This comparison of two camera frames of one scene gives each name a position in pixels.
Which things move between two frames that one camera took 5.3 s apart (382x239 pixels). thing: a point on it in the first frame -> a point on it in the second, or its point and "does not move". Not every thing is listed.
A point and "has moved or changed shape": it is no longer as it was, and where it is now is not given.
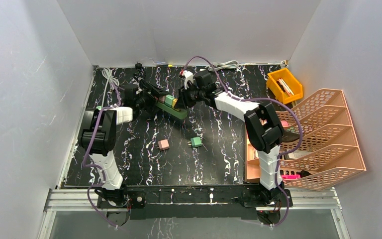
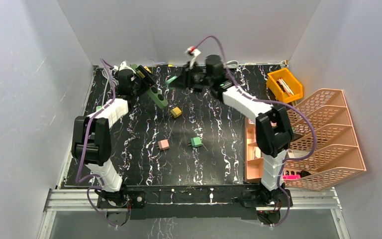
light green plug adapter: (168, 100) -> (171, 79)
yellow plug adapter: (174, 102) -> (176, 112)
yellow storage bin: (284, 86) does not move
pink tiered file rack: (327, 155) does not move
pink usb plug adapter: (163, 144) does not move
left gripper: (148, 97) -> (145, 76)
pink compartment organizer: (251, 161) does not move
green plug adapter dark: (196, 142) does not move
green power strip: (168, 110) has moved or changed shape
